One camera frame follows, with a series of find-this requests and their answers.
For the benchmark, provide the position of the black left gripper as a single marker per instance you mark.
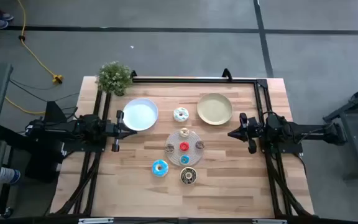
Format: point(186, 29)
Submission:
point(115, 130)

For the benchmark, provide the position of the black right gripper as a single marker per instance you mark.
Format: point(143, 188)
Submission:
point(253, 129)

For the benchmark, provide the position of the small chocolate sprinkled donut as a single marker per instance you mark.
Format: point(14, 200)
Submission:
point(197, 145)
point(167, 148)

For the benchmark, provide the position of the large blue glazed donut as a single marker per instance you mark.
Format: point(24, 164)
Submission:
point(155, 168)

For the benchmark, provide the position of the large white sprinkled donut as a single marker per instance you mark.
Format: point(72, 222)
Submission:
point(176, 114)

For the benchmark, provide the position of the small cream donut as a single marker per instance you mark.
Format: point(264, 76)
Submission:
point(181, 133)

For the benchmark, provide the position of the small red donut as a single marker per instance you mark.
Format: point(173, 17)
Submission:
point(181, 146)

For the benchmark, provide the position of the small blue donut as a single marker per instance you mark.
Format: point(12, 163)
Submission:
point(182, 160)

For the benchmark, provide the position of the large chocolate sprinkled donut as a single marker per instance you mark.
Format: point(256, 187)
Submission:
point(183, 175)

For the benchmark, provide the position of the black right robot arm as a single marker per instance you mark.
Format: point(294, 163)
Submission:
point(306, 130)

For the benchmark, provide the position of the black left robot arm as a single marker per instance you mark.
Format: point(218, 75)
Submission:
point(57, 127)

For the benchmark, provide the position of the white round plate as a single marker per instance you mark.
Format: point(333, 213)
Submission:
point(140, 115)

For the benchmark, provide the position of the beige round plate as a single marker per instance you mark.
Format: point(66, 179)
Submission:
point(214, 109)

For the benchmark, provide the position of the green potted plant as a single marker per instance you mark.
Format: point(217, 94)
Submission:
point(113, 77)

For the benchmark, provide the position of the black equipment stand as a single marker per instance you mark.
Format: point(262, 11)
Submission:
point(42, 165)

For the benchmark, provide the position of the silver table clamp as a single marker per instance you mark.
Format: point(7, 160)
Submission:
point(95, 221)
point(269, 221)

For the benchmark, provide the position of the black frame clamp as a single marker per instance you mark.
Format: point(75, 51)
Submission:
point(227, 74)
point(133, 74)

